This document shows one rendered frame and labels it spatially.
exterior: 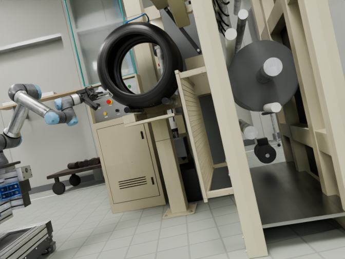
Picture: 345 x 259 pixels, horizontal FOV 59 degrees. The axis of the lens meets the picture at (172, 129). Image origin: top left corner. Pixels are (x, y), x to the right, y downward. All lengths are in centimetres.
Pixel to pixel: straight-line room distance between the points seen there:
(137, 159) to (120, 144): 21
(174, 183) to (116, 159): 72
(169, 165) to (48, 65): 439
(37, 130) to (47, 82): 94
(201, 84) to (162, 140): 56
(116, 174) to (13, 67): 419
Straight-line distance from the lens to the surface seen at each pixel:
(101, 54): 223
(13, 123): 243
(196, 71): 159
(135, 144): 292
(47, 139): 638
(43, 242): 245
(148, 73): 253
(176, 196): 256
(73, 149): 621
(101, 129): 302
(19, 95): 217
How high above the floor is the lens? 74
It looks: 1 degrees down
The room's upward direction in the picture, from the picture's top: 13 degrees counter-clockwise
